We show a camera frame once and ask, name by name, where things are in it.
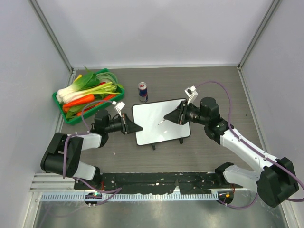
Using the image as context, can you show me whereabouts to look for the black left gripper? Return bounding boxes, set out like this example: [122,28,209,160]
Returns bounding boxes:
[104,113,142,134]

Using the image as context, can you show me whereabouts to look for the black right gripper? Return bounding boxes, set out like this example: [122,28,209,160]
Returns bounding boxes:
[164,100,209,125]

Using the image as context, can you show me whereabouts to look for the white whiteboard black frame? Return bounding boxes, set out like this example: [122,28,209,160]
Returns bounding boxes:
[132,98,191,148]

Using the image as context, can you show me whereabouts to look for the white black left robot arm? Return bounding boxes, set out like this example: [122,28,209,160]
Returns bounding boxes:
[40,109,143,190]

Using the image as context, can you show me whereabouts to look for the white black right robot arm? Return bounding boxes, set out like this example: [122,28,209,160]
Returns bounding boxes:
[164,97,299,208]

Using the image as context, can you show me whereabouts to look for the Red Bull can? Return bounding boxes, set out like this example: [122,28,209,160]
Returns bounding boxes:
[138,82,148,102]

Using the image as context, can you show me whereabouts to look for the green celery stalks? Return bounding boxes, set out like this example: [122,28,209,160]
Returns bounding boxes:
[59,82,123,104]

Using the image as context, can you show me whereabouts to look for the green long beans bundle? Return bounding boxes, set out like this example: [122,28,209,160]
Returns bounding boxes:
[96,72,118,85]

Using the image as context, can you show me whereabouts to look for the bok choy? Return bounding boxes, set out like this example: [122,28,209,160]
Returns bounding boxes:
[56,67,100,103]

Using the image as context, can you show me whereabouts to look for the orange carrot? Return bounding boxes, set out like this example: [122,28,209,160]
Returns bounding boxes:
[63,94,95,108]

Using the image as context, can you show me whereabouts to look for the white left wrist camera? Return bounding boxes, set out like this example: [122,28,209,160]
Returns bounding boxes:
[112,101,125,117]

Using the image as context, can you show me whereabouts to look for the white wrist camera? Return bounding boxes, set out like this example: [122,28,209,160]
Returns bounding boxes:
[184,86,198,105]
[112,101,125,117]

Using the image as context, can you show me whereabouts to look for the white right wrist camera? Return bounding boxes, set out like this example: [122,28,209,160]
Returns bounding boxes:
[184,86,198,105]

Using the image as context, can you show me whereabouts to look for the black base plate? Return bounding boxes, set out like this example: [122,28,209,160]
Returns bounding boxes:
[74,172,241,195]

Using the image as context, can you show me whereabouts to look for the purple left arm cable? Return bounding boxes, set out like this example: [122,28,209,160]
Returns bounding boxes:
[62,100,123,207]

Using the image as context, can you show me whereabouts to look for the white slotted cable duct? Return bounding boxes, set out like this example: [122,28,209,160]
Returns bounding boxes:
[40,191,219,202]

